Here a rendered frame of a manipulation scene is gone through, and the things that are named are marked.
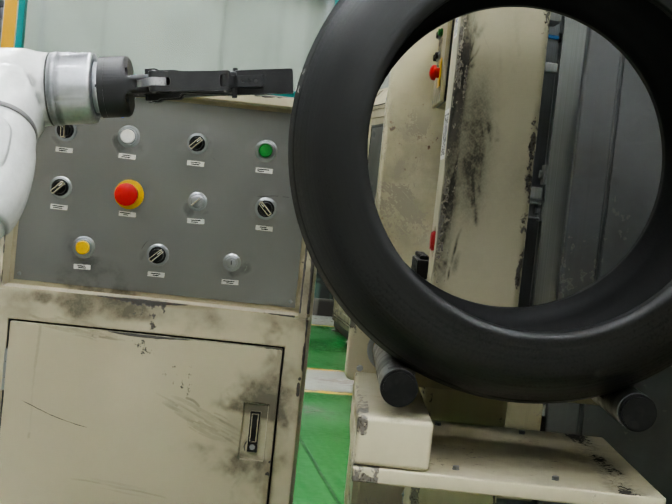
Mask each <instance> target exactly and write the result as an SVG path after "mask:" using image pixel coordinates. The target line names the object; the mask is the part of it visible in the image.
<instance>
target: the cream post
mask: <svg viewBox="0 0 672 504"><path fill-rule="evenodd" d="M550 16H551V12H550V11H545V10H540V9H534V8H525V7H502V8H493V9H487V10H482V11H477V12H474V13H470V14H467V15H464V16H461V17H459V19H458V28H457V36H456V37H455V38H454V32H455V23H456V19H455V23H454V32H453V42H452V51H451V60H450V69H449V79H448V88H447V97H446V107H445V111H446V110H447V109H449V108H450V109H449V118H448V127H447V137H446V146H445V155H444V159H442V160H440V166H439V174H438V182H437V190H436V200H435V209H434V218H433V227H432V231H436V235H435V245H434V251H431V249H430V255H429V265H428V274H427V281H428V282H429V283H431V284H433V285H434V286H436V287H438V288H439V289H441V290H443V291H445V292H447V293H449V294H451V295H454V296H456V297H459V298H462V299H465V300H468V301H471V302H475V303H479V304H484V305H490V306H499V307H518V303H519V294H520V285H521V276H522V267H523V258H524V249H525V240H526V231H527V222H528V213H529V204H530V195H531V186H532V177H533V168H534V159H535V150H536V141H537V132H538V123H539V114H540V105H541V96H542V87H543V78H544V69H545V61H546V52H547V43H548V34H549V25H550ZM419 389H420V392H421V395H422V397H423V400H424V403H425V405H426V408H427V410H428V413H429V416H430V418H431V420H438V421H448V422H458V423H467V424H477V425H487V426H496V427H505V419H506V410H507V402H506V401H499V400H493V399H488V398H483V397H479V396H475V395H471V394H468V393H465V392H461V391H454V390H444V389H435V388H425V387H419ZM402 496H404V497H403V504H496V500H497V496H491V495H482V494H472V493H462V492H453V491H443V490H433V489H424V488H414V487H405V488H404V493H402Z"/></svg>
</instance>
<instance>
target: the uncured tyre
mask: <svg viewBox="0 0 672 504"><path fill-rule="evenodd" d="M502 7H525V8H534V9H540V10H545V11H550V12H553V13H557V14H560V15H563V16H566V17H568V18H571V19H573V20H575V21H578V22H580V23H582V24H583V25H585V26H587V27H589V28H590V29H592V30H594V31H595V32H597V33H598V34H600V35H601V36H602V37H604V38H605V39H606V40H607V41H609V42H610V43H611V44H612V45H613V46H614V47H615V48H616V49H618V50H619V51H620V52H621V54H622V55H623V56H624V57H625V58H626V59H627V60H628V62H629V63H630V64H631V65H632V67H633V68H634V69H635V71H636V72H637V74H638V75H639V77H640V79H641V80H642V82H643V84H644V86H645V87H646V89H647V91H648V94H649V96H650V98H651V101H652V103H653V106H654V109H655V112H656V115H657V119H658V123H659V128H660V134H661V143H662V169H661V178H660V184H659V189H658V193H657V197H656V200H655V203H654V206H653V209H652V211H651V214H650V216H649V218H648V221H647V223H646V225H645V227H644V228H643V230H642V232H641V234H640V235H639V237H638V238H637V240H636V241H635V243H634V244H633V246H632V247H631V248H630V250H629V251H628V252H627V253H626V254H625V256H624V257H623V258H622V259H621V260H620V261H619V262H618V263H617V264H616V265H615V266H614V267H613V268H612V269H611V270H609V271H608V272H607V273H606V274H605V275H603V276H602V277H601V278H599V279H598V280H596V281H595V282H593V283H592V284H590V285H589V286H587V287H585V288H584V289H582V290H580V291H578V292H576V293H573V294H571V295H569V296H566V297H564V298H561V299H558V300H555V301H552V302H548V303H544V304H539V305H533V306H524V307H499V306H490V305H484V304H479V303H475V302H471V301H468V300H465V299H462V298H459V297H456V296H454V295H451V294H449V293H447V292H445V291H443V290H441V289H439V288H438V287H436V286H434V285H433V284H431V283H429V282H428V281H426V280H425V279H424V278H422V277H421V276H420V275H418V274H417V273H416V272H415V271H414V270H413V269H411V268H410V267H409V266H408V265H407V264H406V263H405V262H404V261H403V259H402V258H401V257H400V255H399V254H398V252H397V251H396V249H395V247H394V246H393V244H392V242H391V241H390V239H389V237H388V235H387V233H386V231H385V229H384V227H383V224H382V222H381V219H380V217H379V214H378V211H377V208H376V205H375V202H374V198H373V194H372V189H371V184H370V178H369V170H368V134H369V125H370V119H371V114H372V110H373V106H374V102H375V98H376V95H377V93H378V91H379V89H380V87H381V85H382V84H383V82H384V80H385V78H386V77H387V75H388V74H389V72H390V71H391V70H392V68H393V67H394V66H395V64H396V63H397V62H398V61H399V59H400V58H401V57H402V56H403V55H404V54H405V53H406V52H407V51H408V50H409V49H410V48H411V47H412V46H413V45H414V44H415V43H417V42H418V41H419V40H420V39H422V38H423V37H424V36H426V35H427V34H428V33H430V32H431V31H433V30H435V29H436V28H438V27H440V26H441V25H443V24H445V23H447V22H449V21H452V20H454V19H456V18H459V17H461V16H464V15H467V14H470V13H474V12H477V11H482V10H487V9H493V8H502ZM304 64H308V66H307V69H306V71H305V75H304V78H303V81H302V84H301V88H300V92H299V96H298V98H294V101H293V106H292V112H291V118H290V127H289V139H288V167H289V179H290V187H291V194H292V200H293V205H294V209H295V213H296V217H297V221H298V224H299V228H300V231H301V234H302V237H303V240H304V242H305V245H306V247H307V250H308V252H309V255H310V257H311V259H312V261H313V263H314V265H315V267H316V269H317V271H318V273H319V275H320V276H321V278H322V280H323V282H324V283H325V285H326V287H327V288H328V290H329V291H330V293H331V294H332V296H333V297H334V299H335V300H336V301H337V303H338V304H339V305H340V307H341V308H342V309H343V310H344V312H345V313H346V314H347V315H348V316H349V318H350V319H351V320H352V321H353V322H354V323H355V324H356V325H357V326H358V327H359V328H360V329H361V330H362V331H363V332H364V333H365V334H366V335H367V336H368V337H369V338H370V339H371V340H372V341H373V342H374V343H376V344H377V345H378V346H379V347H380V348H382V349H383V350H384V351H385V352H387V353H388V354H389V355H391V356H392V357H394V358H395V359H396V360H398V361H399V362H401V363H402V364H404V365H406V366H407V367H409V368H410V369H412V370H414V371H416V372H417V373H419V374H421V375H423V376H425V377H427V378H429V379H431V380H433V381H435V382H438V383H440V384H442V385H445V386H447V387H450V388H453V389H455V390H458V391H461V392H465V393H468V394H471V395H475V396H479V397H483V398H488V399H493V400H499V401H506V402H515V403H532V404H544V403H561V402H570V401H577V400H583V399H589V398H593V397H598V396H602V395H605V394H609V393H612V392H615V391H618V390H621V389H624V388H627V387H630V386H632V385H635V384H637V383H639V382H642V381H644V380H646V379H648V378H650V377H652V376H654V375H656V374H658V373H660V372H662V371H663V370H665V369H667V368H668V367H670V366H672V0H339V1H338V2H337V4H336V5H335V6H334V8H333V9H332V11H331V12H330V14H329V15H328V17H327V19H326V20H325V22H324V23H323V25H322V27H321V29H320V31H319V32H318V34H317V36H316V38H315V40H314V42H313V44H312V46H311V49H310V51H309V53H308V56H307V58H306V61H305V63H304Z"/></svg>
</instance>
